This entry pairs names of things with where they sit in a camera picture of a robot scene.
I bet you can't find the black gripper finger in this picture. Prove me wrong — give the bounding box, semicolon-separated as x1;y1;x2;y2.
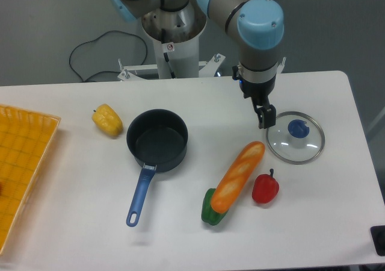
251;97;276;129

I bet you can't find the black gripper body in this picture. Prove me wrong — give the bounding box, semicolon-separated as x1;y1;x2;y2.
232;64;276;100

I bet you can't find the long orange bread loaf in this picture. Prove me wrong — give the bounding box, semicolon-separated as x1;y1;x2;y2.
211;141;265;214

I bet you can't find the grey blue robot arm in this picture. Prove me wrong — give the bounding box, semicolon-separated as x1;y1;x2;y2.
111;0;285;129

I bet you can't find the glass lid with blue knob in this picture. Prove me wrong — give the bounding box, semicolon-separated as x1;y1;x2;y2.
265;111;325;165

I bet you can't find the red bell pepper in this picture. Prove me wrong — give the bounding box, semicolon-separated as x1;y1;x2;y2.
251;169;280;204

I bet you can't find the green bell pepper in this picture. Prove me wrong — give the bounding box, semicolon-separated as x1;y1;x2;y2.
201;188;229;226

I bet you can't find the yellow bell pepper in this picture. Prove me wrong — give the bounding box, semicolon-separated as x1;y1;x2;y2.
91;104;123;137

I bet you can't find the black object at table edge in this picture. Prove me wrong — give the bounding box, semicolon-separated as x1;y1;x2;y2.
370;225;385;257

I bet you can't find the yellow woven basket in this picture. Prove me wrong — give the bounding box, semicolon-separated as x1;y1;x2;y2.
1;104;61;254

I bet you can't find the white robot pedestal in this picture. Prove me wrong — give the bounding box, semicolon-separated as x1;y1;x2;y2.
117;4;287;81

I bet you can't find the dark pot with blue handle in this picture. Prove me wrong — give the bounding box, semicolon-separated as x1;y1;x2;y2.
126;109;188;227

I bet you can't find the black cable on floor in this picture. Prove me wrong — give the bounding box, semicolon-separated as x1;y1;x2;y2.
69;30;149;83

